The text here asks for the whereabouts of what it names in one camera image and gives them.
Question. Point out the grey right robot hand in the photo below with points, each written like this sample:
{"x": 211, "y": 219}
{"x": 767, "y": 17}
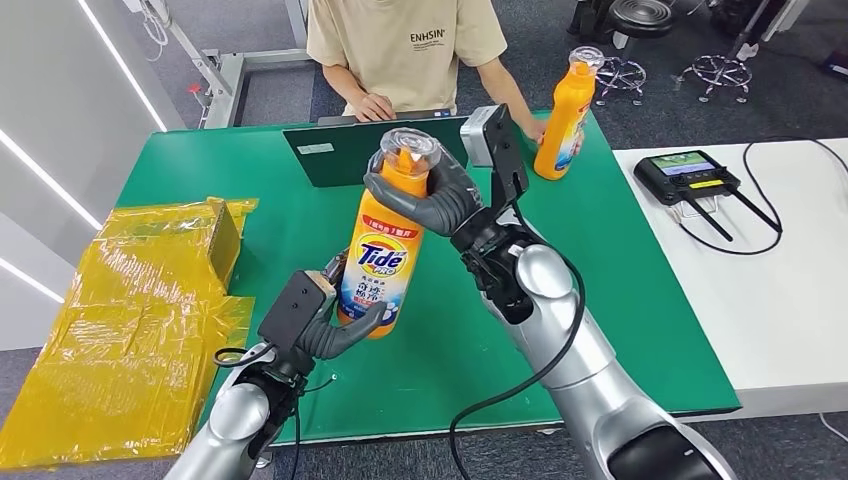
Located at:
{"x": 444, "y": 202}

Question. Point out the person's left hand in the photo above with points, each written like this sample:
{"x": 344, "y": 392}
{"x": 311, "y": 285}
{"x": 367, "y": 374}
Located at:
{"x": 535, "y": 129}

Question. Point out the person's right hand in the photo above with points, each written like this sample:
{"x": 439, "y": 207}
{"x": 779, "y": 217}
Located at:
{"x": 374, "y": 109}

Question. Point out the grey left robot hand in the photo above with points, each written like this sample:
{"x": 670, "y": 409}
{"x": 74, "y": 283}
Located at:
{"x": 331, "y": 338}

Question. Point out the orange Tide detergent bottle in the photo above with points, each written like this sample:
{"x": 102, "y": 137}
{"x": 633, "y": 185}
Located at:
{"x": 384, "y": 265}

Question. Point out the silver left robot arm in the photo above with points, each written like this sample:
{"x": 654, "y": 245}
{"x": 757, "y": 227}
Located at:
{"x": 225, "y": 430}

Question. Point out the person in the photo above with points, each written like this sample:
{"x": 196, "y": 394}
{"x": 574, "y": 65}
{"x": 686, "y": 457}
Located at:
{"x": 404, "y": 53}

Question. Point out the dark green laptop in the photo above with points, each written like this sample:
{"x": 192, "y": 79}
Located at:
{"x": 331, "y": 159}

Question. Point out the black round stool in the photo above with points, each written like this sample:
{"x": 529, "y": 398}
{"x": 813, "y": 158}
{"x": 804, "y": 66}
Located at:
{"x": 639, "y": 20}

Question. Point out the black remote controller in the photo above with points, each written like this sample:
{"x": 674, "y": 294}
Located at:
{"x": 682, "y": 173}

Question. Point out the chrome stool base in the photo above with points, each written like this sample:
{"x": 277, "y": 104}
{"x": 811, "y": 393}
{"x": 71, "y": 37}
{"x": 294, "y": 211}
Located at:
{"x": 719, "y": 71}

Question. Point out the green table mat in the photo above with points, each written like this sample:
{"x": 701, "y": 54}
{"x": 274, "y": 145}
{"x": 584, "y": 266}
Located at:
{"x": 629, "y": 298}

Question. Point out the yellow taped cardboard box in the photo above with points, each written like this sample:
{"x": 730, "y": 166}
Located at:
{"x": 126, "y": 311}

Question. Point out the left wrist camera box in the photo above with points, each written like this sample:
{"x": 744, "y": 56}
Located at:
{"x": 295, "y": 308}

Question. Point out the grey metal frame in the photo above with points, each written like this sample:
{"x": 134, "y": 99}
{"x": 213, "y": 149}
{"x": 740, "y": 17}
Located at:
{"x": 222, "y": 86}

